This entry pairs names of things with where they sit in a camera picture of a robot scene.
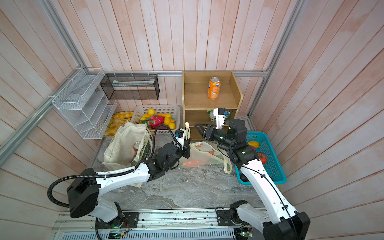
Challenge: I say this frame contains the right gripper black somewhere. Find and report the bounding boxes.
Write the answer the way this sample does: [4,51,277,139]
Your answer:
[195,124,235,151]

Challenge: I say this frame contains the yellow plastic bag orange print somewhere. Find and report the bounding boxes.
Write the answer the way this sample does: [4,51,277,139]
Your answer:
[179,141,233,174]

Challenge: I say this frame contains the cream canvas tote bag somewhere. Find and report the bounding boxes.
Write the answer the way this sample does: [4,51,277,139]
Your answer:
[102,122,153,192]

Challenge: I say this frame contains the orange carrot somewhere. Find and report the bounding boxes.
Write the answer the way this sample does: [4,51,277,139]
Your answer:
[182,161,202,168]

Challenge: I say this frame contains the red soda can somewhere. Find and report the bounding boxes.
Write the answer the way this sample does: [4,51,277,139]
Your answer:
[133,142,141,154]

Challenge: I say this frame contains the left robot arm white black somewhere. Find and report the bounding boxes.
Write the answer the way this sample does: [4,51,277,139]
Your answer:
[47,139,191,223]

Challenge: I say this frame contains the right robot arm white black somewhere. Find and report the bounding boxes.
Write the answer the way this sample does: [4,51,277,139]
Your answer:
[195,120,311,240]

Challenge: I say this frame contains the green snack packet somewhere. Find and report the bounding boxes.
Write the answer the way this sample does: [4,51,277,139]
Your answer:
[208,109,217,122]

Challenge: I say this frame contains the wooden shelf unit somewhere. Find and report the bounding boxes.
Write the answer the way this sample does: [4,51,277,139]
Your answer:
[182,71,243,141]

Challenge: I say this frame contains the white plastic fruit basket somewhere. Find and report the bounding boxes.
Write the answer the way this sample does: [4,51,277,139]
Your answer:
[131,105,181,133]

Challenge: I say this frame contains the pink dragon fruit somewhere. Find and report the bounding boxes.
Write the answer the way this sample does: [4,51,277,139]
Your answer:
[140,115,165,129]

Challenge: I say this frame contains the orange soda can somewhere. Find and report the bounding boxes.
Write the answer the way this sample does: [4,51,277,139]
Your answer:
[208,77,221,100]

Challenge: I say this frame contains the yellow bell pepper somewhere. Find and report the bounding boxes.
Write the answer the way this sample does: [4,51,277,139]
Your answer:
[248,141,260,149]

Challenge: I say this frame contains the tray of yellow breads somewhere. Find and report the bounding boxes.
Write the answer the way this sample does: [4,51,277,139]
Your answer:
[104,111,134,137]

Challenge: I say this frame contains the teal plastic basket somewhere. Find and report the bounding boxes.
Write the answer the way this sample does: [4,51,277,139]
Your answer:
[247,131,287,185]

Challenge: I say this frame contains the red tomato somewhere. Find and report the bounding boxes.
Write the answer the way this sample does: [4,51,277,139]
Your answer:
[257,153,268,165]

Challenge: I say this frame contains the black mesh basket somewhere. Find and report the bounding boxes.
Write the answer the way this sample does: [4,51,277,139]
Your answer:
[101,73,160,101]

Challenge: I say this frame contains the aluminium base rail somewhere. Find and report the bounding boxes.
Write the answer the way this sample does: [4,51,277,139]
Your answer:
[50,206,302,240]

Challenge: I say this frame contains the white wire rack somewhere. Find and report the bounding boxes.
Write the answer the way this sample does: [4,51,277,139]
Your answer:
[52,68,118,140]

